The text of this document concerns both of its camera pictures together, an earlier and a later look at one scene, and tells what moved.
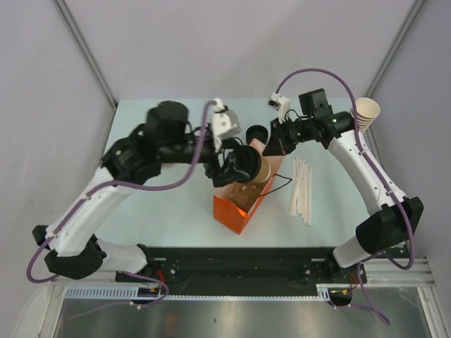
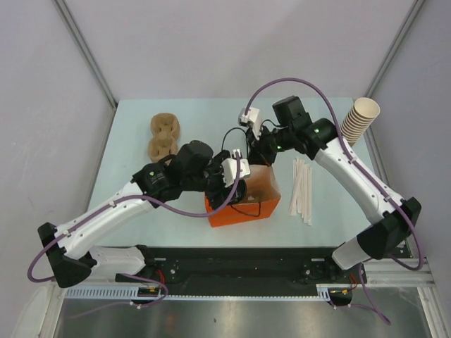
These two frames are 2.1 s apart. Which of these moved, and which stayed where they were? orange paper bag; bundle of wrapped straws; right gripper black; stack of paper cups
Moved: orange paper bag; right gripper black
Stayed: stack of paper cups; bundle of wrapped straws
